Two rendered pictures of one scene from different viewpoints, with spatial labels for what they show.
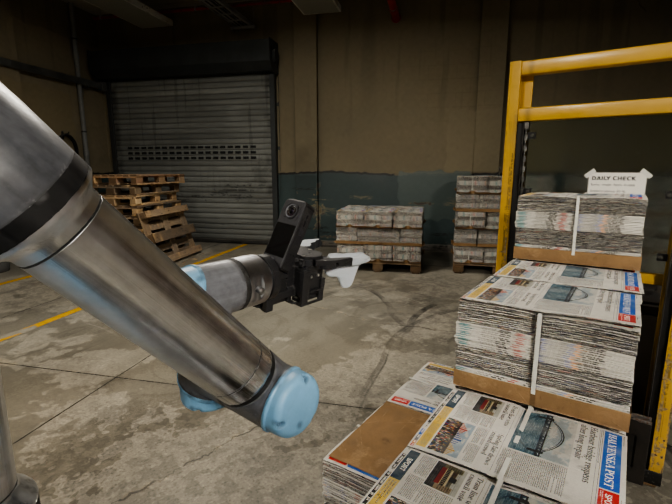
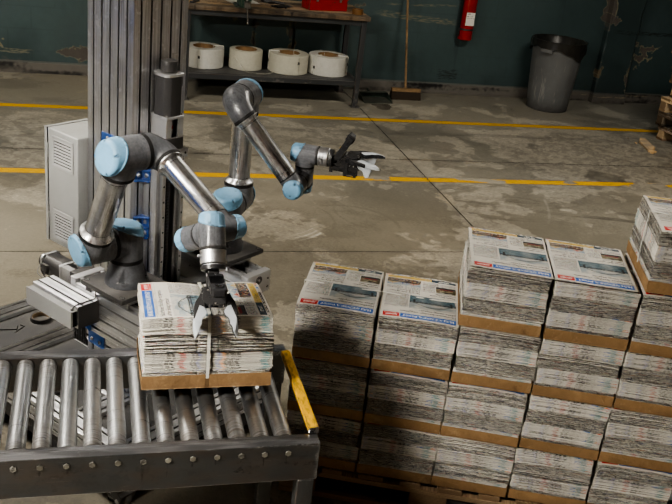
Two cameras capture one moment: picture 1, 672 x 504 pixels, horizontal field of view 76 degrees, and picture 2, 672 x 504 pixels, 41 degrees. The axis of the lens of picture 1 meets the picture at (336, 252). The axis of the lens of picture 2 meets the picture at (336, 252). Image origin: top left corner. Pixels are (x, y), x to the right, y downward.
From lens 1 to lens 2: 313 cm
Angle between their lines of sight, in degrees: 59
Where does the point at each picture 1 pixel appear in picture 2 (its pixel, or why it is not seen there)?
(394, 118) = not seen: outside the picture
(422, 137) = not seen: outside the picture
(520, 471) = (393, 296)
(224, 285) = (306, 153)
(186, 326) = (264, 153)
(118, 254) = (252, 132)
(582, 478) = (402, 309)
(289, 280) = (342, 163)
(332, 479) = not seen: hidden behind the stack
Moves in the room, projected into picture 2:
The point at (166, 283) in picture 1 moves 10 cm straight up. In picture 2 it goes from (261, 141) to (263, 115)
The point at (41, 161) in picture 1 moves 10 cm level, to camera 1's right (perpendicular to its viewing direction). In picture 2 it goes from (241, 113) to (252, 121)
